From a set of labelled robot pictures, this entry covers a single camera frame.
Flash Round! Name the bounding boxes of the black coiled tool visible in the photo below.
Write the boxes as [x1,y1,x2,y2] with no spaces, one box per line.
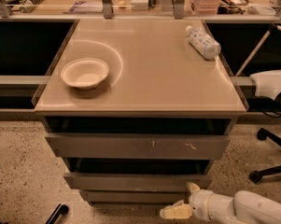
[20,0,44,13]

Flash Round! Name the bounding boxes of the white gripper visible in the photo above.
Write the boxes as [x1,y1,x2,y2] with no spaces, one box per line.
[160,182,213,222]

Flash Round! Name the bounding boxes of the grey bottom drawer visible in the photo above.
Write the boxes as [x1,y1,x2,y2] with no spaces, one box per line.
[79,190,189,203]

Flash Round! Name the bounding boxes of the black object on floor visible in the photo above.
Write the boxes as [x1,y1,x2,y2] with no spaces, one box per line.
[46,203,69,224]

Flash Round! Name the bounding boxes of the grey top drawer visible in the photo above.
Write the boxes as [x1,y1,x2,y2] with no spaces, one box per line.
[45,133,230,160]

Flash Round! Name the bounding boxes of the purple booklet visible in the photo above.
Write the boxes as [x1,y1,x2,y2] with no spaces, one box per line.
[69,1,103,13]

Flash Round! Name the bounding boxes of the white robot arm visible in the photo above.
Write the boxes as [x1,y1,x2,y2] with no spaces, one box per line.
[160,182,281,224]

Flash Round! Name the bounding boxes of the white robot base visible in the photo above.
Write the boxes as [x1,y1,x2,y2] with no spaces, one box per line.
[250,70,281,100]

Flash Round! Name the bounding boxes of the grey drawer cabinet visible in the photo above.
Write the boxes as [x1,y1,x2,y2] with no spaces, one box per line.
[31,17,250,203]

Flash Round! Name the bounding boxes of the white paper bowl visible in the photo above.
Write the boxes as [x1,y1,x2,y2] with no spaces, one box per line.
[61,58,109,90]

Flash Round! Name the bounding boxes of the white stick with black tip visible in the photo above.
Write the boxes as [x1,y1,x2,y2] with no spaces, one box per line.
[235,23,281,77]

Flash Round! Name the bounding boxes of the clear plastic water bottle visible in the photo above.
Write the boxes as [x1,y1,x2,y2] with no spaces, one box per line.
[186,26,221,60]

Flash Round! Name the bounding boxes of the grey drawer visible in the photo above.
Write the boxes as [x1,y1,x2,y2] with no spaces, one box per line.
[79,190,189,203]
[45,133,230,160]
[63,158,213,192]

